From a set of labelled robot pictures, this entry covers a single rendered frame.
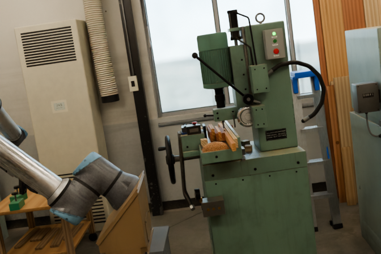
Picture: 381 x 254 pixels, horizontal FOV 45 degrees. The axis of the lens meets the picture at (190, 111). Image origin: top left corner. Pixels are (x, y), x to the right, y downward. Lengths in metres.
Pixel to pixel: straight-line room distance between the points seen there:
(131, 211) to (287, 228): 0.99
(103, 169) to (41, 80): 1.90
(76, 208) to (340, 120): 2.41
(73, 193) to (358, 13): 2.82
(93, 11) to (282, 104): 1.96
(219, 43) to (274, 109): 0.48
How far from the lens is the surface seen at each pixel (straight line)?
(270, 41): 2.58
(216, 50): 2.62
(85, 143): 3.99
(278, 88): 2.66
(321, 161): 3.50
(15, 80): 4.43
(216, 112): 2.70
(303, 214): 2.74
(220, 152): 2.43
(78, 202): 2.21
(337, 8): 4.07
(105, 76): 3.99
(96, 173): 2.23
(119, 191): 2.22
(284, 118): 2.69
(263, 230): 2.72
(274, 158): 2.61
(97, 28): 3.99
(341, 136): 3.96
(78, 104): 3.95
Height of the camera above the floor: 1.45
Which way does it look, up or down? 8 degrees down
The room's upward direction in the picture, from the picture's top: 8 degrees counter-clockwise
